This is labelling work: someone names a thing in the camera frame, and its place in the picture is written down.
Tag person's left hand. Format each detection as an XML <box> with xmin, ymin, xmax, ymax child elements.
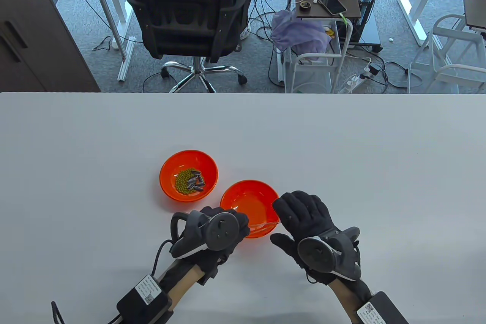
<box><xmin>170</xmin><ymin>206</ymin><xmax>251</xmax><ymax>266</ymax></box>

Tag person's right hand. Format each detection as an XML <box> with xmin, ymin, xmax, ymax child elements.
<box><xmin>270</xmin><ymin>190</ymin><xmax>361</xmax><ymax>285</ymax></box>

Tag thin metal tweezers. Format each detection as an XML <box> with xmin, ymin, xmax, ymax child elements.
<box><xmin>249</xmin><ymin>219</ymin><xmax>282</xmax><ymax>232</ymax></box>

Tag orange plastic bowl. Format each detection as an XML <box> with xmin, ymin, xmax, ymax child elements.
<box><xmin>220</xmin><ymin>180</ymin><xmax>281</xmax><ymax>239</ymax></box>
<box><xmin>159</xmin><ymin>150</ymin><xmax>219</xmax><ymax>202</ymax></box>

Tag grey hand controller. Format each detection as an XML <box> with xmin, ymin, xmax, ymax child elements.
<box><xmin>170</xmin><ymin>210</ymin><xmax>240</xmax><ymax>260</ymax></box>
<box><xmin>297</xmin><ymin>227</ymin><xmax>362</xmax><ymax>282</ymax></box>

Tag pile of striped sunflower seeds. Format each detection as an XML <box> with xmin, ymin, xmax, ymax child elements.
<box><xmin>186</xmin><ymin>169</ymin><xmax>206</xmax><ymax>190</ymax></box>

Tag person's left forearm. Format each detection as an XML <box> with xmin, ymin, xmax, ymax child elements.
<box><xmin>159</xmin><ymin>265</ymin><xmax>204</xmax><ymax>315</ymax></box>

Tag heap of green mung beans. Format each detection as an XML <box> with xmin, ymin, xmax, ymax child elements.
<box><xmin>174</xmin><ymin>168</ymin><xmax>198</xmax><ymax>195</ymax></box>

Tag black left wrist sensor box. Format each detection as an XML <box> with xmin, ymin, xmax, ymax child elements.
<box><xmin>116</xmin><ymin>274</ymin><xmax>171</xmax><ymax>324</ymax></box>

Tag black wrist sensor box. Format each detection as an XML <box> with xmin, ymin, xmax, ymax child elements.
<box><xmin>116</xmin><ymin>274</ymin><xmax>171</xmax><ymax>324</ymax></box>
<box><xmin>356</xmin><ymin>291</ymin><xmax>409</xmax><ymax>324</ymax></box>

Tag black right wrist sensor box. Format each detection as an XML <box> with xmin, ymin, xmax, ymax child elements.
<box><xmin>356</xmin><ymin>291</ymin><xmax>409</xmax><ymax>324</ymax></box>

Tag white power strip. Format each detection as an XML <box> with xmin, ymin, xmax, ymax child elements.
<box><xmin>337</xmin><ymin>68</ymin><xmax>374</xmax><ymax>93</ymax></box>

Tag purple cloth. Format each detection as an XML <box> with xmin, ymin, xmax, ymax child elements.
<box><xmin>271</xmin><ymin>9</ymin><xmax>331</xmax><ymax>62</ymax></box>

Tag black mesh office chair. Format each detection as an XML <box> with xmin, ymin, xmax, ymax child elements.
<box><xmin>121</xmin><ymin>0</ymin><xmax>254</xmax><ymax>93</ymax></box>

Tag aluminium profile bar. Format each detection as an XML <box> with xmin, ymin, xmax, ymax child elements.
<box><xmin>117</xmin><ymin>35</ymin><xmax>136</xmax><ymax>82</ymax></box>

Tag black smartphone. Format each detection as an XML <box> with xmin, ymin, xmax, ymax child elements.
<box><xmin>318</xmin><ymin>0</ymin><xmax>347</xmax><ymax>16</ymax></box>

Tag white cart with brown top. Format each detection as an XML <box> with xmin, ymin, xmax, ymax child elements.
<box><xmin>283</xmin><ymin>0</ymin><xmax>362</xmax><ymax>93</ymax></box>

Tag white desk leg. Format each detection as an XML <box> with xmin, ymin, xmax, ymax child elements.
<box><xmin>397</xmin><ymin>0</ymin><xmax>450</xmax><ymax>47</ymax></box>
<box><xmin>84</xmin><ymin>0</ymin><xmax>136</xmax><ymax>62</ymax></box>

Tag dark grey cabinet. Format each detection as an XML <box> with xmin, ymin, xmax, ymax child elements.
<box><xmin>0</xmin><ymin>0</ymin><xmax>101</xmax><ymax>93</ymax></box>

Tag white stool frame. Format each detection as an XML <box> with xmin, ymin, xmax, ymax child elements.
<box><xmin>407</xmin><ymin>14</ymin><xmax>486</xmax><ymax>93</ymax></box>

